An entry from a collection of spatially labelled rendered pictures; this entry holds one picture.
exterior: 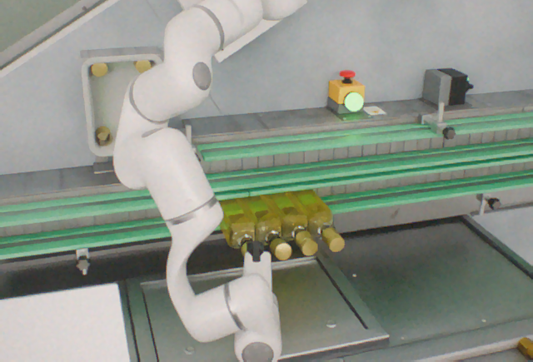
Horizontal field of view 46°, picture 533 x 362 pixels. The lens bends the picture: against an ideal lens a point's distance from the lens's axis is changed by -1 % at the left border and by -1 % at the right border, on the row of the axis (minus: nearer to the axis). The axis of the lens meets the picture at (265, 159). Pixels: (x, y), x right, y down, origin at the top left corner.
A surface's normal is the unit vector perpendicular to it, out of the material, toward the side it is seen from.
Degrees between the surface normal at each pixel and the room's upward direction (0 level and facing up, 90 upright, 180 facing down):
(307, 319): 90
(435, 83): 90
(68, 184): 90
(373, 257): 89
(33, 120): 0
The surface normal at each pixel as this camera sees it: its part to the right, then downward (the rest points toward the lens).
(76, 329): 0.01, -0.92
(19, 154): 0.29, 0.37
